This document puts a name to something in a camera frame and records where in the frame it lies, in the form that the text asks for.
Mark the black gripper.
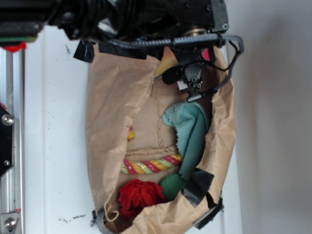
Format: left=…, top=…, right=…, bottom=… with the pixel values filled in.
left=162, top=48, right=215, bottom=98

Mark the yellow green sponge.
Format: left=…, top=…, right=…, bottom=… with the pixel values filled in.
left=154, top=47, right=178, bottom=80

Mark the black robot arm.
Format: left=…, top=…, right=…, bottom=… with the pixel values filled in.
left=0, top=0, right=230, bottom=102

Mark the teal cloth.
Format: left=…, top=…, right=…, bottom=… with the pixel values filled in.
left=162, top=102, right=210, bottom=180

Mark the brown paper bag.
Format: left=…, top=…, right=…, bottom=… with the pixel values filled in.
left=86, top=46, right=236, bottom=234

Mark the green rubber ball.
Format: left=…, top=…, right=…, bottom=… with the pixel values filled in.
left=160, top=173, right=188, bottom=202

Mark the red crumpled fabric ball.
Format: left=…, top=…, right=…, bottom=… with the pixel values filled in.
left=118, top=179, right=166, bottom=221

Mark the multicolour twisted rope toy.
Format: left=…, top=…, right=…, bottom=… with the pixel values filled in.
left=121, top=126, right=183, bottom=176

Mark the aluminium frame rail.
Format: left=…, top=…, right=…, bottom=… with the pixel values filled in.
left=0, top=49, right=25, bottom=234

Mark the black metal bracket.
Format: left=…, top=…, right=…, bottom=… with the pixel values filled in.
left=0, top=103, right=14, bottom=178

